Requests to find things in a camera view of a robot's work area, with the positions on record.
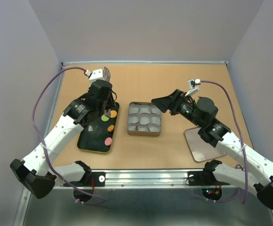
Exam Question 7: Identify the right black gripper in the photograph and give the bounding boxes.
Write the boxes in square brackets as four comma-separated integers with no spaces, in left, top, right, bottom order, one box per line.
[151,89,203,128]

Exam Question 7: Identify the metal serving tongs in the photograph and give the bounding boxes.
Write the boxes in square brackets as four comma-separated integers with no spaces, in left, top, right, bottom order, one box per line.
[103,66,117,116]

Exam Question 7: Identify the orange round sandwich cookie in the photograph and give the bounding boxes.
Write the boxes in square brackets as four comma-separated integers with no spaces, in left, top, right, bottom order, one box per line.
[107,110,118,118]

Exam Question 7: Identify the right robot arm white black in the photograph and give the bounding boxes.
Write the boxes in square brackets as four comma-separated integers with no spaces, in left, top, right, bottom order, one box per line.
[152,89,273,210]

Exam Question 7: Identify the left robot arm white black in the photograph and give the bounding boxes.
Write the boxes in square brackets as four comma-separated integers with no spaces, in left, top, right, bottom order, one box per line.
[10,80,115,199]

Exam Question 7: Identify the green round cookie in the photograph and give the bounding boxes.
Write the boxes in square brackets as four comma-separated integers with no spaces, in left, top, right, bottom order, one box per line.
[101,115,109,122]

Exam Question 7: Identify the white paper cookie cups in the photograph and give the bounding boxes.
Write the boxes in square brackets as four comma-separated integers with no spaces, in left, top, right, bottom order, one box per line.
[128,103,161,132]

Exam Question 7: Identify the small orange shaped cookie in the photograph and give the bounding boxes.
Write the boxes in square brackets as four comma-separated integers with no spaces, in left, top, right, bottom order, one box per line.
[107,125,115,132]

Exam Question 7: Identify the dark green metal tray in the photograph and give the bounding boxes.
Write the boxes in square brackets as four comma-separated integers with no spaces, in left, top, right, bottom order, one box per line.
[77,101,120,155]

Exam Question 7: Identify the pink round cookie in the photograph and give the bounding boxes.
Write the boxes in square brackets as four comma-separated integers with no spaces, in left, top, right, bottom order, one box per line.
[104,137,112,146]

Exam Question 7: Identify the gold tin lid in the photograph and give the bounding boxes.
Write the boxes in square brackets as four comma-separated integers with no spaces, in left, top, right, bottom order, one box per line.
[184,128,226,162]

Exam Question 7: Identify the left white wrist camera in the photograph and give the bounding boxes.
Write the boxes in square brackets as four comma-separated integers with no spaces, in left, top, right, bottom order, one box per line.
[84,69,106,83]

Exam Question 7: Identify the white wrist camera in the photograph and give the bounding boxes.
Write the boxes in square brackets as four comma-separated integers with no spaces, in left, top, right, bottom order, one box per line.
[84,69,106,83]
[185,79,201,96]

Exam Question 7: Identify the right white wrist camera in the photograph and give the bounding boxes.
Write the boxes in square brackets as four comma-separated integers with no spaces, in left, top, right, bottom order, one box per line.
[185,79,201,96]

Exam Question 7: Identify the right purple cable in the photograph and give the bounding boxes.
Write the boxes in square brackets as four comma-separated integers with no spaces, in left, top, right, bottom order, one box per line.
[193,80,248,204]

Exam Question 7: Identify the purple cable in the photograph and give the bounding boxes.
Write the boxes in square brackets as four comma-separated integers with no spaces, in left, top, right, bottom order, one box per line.
[31,67,105,205]
[193,80,248,204]

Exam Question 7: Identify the aluminium frame rail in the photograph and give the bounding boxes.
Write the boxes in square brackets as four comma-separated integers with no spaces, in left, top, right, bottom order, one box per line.
[23,167,245,189]

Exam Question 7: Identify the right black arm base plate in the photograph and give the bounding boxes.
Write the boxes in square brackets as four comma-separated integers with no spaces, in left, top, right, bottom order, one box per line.
[185,171,230,186]

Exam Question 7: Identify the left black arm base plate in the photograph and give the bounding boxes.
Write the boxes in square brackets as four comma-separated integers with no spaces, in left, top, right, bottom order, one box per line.
[71,171,106,187]

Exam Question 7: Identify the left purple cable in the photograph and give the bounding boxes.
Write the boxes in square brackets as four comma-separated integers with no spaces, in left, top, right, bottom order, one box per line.
[31,67,105,205]

